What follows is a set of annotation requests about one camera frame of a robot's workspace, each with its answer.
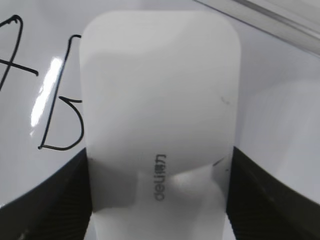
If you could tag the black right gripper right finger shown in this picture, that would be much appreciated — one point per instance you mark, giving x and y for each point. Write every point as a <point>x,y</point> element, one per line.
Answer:
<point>260,207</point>

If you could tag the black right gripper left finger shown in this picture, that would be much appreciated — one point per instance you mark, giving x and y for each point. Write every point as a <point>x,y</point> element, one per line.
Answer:
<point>58,209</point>

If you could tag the grey framed whiteboard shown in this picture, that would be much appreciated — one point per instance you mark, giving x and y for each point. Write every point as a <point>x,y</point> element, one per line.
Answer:
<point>278,123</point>

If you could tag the white whiteboard eraser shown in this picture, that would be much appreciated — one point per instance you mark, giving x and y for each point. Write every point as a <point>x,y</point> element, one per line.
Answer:
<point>159,96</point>

